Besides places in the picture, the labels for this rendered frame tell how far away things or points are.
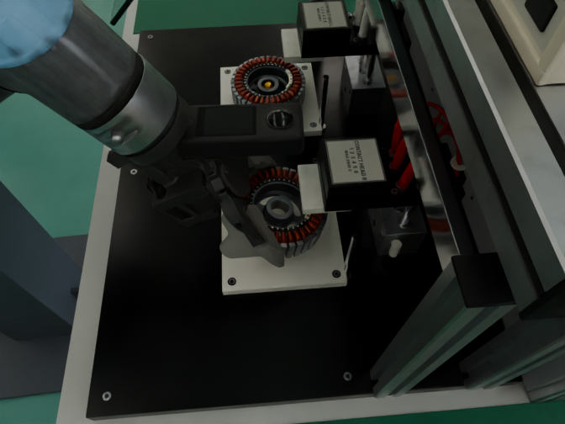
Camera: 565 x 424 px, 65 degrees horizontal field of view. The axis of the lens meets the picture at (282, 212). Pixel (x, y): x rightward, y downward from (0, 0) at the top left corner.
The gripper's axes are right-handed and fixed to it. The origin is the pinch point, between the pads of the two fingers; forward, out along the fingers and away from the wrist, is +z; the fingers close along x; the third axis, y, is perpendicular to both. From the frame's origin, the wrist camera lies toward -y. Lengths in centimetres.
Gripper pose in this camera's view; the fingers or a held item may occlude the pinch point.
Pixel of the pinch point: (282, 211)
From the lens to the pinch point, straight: 53.1
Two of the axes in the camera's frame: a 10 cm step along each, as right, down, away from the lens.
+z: 4.9, 4.2, 7.6
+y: -8.7, 3.2, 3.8
